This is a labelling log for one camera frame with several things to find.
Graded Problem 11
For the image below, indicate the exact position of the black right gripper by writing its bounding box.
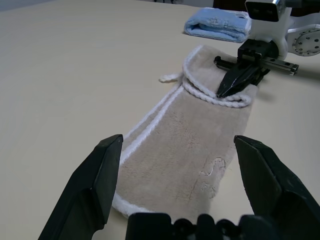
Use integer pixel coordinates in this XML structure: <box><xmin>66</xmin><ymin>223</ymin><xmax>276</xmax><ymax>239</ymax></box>
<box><xmin>213</xmin><ymin>39</ymin><xmax>300</xmax><ymax>98</ymax></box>

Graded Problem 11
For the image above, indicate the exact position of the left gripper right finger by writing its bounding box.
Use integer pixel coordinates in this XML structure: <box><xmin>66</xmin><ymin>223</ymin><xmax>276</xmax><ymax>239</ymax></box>
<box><xmin>233</xmin><ymin>134</ymin><xmax>320</xmax><ymax>240</ymax></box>

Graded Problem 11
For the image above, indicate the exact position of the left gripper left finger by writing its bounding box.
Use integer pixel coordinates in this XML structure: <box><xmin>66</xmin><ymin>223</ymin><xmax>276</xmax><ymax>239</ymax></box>
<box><xmin>37</xmin><ymin>134</ymin><xmax>124</xmax><ymax>240</ymax></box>

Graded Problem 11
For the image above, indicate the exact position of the beige towel white trim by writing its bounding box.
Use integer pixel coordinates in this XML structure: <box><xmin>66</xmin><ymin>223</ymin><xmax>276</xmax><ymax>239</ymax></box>
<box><xmin>111</xmin><ymin>44</ymin><xmax>258</xmax><ymax>221</ymax></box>

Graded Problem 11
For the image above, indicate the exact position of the blue folded towel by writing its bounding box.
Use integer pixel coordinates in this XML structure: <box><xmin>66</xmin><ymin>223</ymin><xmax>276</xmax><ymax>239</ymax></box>
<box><xmin>184</xmin><ymin>6</ymin><xmax>252</xmax><ymax>43</ymax></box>

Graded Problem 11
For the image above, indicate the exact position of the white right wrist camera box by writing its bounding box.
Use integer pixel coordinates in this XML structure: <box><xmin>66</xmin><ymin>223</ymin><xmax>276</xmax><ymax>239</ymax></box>
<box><xmin>243</xmin><ymin>0</ymin><xmax>294</xmax><ymax>58</ymax></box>

